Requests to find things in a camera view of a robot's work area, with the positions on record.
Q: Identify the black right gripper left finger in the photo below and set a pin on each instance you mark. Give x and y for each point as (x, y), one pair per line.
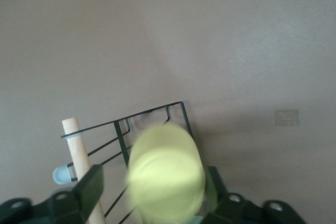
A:
(84, 195)

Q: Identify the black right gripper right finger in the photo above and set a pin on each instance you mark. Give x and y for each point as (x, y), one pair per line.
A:
(231, 211)

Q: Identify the yellow plastic cup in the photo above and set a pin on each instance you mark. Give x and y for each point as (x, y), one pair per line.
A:
(165, 171)

